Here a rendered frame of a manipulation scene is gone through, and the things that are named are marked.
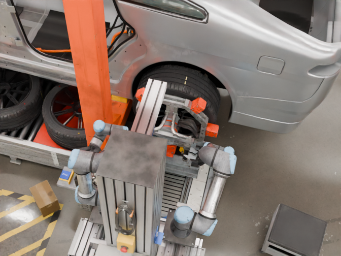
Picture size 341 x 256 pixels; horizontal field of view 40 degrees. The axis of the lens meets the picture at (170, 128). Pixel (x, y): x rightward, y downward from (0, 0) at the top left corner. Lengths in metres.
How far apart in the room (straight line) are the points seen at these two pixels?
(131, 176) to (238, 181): 2.46
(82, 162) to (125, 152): 0.70
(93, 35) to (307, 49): 1.35
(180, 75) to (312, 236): 1.62
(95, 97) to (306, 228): 1.96
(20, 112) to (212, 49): 1.82
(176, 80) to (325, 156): 1.91
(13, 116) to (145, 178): 2.38
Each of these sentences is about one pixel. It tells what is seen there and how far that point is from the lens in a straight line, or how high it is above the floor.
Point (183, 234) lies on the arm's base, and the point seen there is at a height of 0.86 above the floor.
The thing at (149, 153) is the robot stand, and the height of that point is 2.03.
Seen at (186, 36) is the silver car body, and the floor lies 1.56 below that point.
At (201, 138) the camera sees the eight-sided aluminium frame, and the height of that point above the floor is 0.77.
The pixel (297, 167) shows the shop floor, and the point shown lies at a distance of 4.53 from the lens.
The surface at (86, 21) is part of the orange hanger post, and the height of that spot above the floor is 2.03.
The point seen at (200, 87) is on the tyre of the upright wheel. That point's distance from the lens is 3.39.
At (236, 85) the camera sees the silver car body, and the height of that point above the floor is 1.20.
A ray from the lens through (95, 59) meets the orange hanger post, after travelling 2.71.
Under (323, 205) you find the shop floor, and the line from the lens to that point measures 4.42.
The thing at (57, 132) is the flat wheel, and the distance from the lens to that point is 3.95.
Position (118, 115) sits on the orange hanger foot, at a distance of 3.72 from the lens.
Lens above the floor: 3.73
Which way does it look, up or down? 55 degrees down
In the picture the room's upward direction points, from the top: 5 degrees clockwise
